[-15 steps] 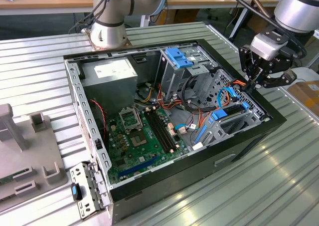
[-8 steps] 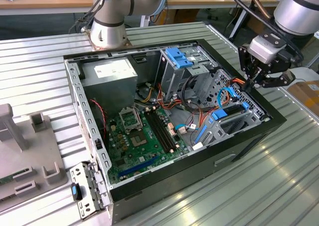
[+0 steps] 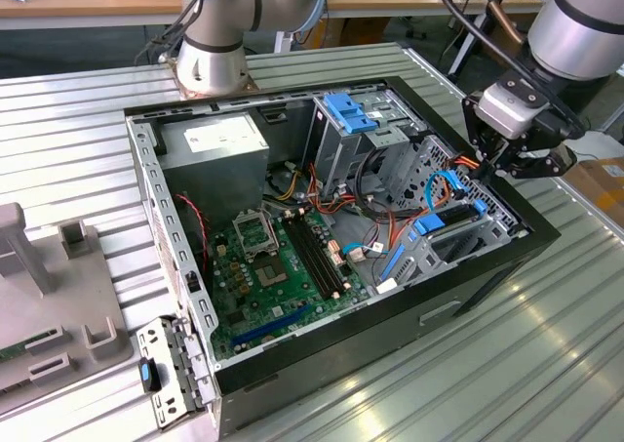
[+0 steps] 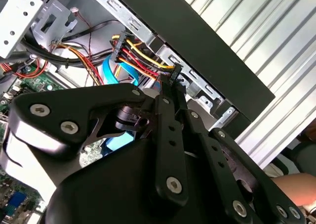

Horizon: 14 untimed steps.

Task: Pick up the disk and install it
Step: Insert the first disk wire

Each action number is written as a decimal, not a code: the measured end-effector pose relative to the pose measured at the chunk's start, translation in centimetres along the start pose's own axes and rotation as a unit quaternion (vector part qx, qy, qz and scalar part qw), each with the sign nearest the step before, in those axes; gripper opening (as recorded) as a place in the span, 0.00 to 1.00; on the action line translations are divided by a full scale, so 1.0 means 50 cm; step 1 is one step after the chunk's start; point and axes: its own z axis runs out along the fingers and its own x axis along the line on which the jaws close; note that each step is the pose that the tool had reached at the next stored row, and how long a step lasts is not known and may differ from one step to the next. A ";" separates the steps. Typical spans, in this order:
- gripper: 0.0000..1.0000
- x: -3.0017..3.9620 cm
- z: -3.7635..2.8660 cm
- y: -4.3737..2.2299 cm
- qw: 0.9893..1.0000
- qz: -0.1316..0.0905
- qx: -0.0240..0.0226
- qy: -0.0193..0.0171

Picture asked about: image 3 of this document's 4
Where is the hard disk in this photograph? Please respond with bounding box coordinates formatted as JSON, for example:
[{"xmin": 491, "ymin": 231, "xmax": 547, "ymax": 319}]
[{"xmin": 381, "ymin": 198, "xmax": 489, "ymax": 286}]

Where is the blue black bracket latch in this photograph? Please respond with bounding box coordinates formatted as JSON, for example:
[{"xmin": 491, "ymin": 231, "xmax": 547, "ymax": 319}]
[{"xmin": 137, "ymin": 356, "xmax": 163, "ymax": 393}]

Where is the grey parts rack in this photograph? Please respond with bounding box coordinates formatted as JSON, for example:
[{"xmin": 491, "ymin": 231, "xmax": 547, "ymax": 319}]
[{"xmin": 0, "ymin": 202, "xmax": 137, "ymax": 395}]

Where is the green RAM stick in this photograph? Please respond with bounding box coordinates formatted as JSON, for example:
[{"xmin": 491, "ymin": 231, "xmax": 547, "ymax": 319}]
[{"xmin": 0, "ymin": 332, "xmax": 35, "ymax": 363}]

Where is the metal expansion slot bracket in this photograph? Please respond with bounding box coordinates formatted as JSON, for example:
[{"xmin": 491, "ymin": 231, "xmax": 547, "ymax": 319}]
[{"xmin": 135, "ymin": 314, "xmax": 220, "ymax": 432}]

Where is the metal shelf frame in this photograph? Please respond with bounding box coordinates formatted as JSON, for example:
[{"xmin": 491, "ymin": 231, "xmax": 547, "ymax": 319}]
[{"xmin": 597, "ymin": 78, "xmax": 624, "ymax": 136}]

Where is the grey metal disk bay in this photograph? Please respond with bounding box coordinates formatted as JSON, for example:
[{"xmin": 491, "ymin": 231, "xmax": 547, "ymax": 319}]
[{"xmin": 377, "ymin": 134, "xmax": 530, "ymax": 292}]

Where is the grey power supply unit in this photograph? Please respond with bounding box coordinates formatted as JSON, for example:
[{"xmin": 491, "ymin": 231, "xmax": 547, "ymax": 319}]
[{"xmin": 154, "ymin": 111, "xmax": 271, "ymax": 228}]

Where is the blue data wire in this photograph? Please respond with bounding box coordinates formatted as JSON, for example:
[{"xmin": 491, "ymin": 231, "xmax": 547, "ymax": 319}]
[{"xmin": 424, "ymin": 167, "xmax": 470, "ymax": 215}]

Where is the blue expansion slot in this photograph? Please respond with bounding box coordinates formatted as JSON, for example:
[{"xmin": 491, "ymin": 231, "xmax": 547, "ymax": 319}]
[{"xmin": 230, "ymin": 303, "xmax": 312, "ymax": 346}]

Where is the red black fan wire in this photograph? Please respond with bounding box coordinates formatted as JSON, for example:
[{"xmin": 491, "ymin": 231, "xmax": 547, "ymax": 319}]
[{"xmin": 174, "ymin": 192, "xmax": 212, "ymax": 273}]

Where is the black RAM slot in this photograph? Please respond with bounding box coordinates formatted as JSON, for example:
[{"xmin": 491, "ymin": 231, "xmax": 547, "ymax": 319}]
[
  {"xmin": 296, "ymin": 210, "xmax": 349, "ymax": 292},
  {"xmin": 284, "ymin": 212, "xmax": 340, "ymax": 301}
]

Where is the grey optical drive cage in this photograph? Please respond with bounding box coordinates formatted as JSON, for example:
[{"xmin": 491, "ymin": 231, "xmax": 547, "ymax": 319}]
[{"xmin": 310, "ymin": 88, "xmax": 428, "ymax": 197}]

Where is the small blue white wire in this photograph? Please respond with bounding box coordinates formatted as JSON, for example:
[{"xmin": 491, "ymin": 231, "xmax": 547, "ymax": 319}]
[{"xmin": 340, "ymin": 240, "xmax": 391, "ymax": 263}]

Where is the motherboard power wire bundle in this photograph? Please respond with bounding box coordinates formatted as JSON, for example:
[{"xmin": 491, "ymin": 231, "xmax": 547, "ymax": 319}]
[{"xmin": 262, "ymin": 161, "xmax": 396, "ymax": 223}]

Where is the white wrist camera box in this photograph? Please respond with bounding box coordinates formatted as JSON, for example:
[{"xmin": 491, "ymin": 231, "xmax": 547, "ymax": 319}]
[{"xmin": 475, "ymin": 81, "xmax": 550, "ymax": 141}]

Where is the blue plastic drive latch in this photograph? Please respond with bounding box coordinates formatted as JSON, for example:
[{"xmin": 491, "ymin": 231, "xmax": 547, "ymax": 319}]
[{"xmin": 323, "ymin": 92, "xmax": 380, "ymax": 135}]

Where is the metal socket cover frame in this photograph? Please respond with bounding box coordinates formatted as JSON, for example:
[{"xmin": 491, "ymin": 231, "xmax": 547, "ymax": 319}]
[{"xmin": 232, "ymin": 210, "xmax": 280, "ymax": 259}]

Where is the CPU socket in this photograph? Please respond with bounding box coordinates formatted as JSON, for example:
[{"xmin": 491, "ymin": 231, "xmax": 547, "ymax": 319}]
[{"xmin": 252, "ymin": 255, "xmax": 290, "ymax": 288}]

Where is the orange power wire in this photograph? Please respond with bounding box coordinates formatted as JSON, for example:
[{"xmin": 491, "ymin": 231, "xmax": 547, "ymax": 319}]
[{"xmin": 389, "ymin": 153, "xmax": 484, "ymax": 251}]

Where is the black open PC case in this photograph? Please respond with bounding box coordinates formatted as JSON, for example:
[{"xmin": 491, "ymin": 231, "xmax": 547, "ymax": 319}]
[{"xmin": 122, "ymin": 74, "xmax": 562, "ymax": 438}]

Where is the green motherboard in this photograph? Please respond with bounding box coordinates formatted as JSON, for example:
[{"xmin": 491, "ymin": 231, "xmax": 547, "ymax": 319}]
[{"xmin": 209, "ymin": 207, "xmax": 371, "ymax": 360}]

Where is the wooden office desk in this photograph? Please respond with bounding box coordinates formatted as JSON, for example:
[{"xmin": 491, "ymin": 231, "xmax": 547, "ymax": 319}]
[
  {"xmin": 0, "ymin": 0, "xmax": 185, "ymax": 31},
  {"xmin": 321, "ymin": 0, "xmax": 547, "ymax": 77}
]

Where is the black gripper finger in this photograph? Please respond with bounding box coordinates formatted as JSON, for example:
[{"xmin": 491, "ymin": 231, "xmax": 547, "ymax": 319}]
[
  {"xmin": 491, "ymin": 143, "xmax": 579, "ymax": 180},
  {"xmin": 461, "ymin": 98, "xmax": 496, "ymax": 180}
]

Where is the white table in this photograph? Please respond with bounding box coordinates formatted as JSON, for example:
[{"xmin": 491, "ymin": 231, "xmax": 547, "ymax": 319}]
[{"xmin": 565, "ymin": 130, "xmax": 624, "ymax": 170}]

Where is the brown square base plate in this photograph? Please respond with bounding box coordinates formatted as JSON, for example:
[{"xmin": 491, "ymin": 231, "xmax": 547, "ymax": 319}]
[{"xmin": 165, "ymin": 56, "xmax": 260, "ymax": 102}]

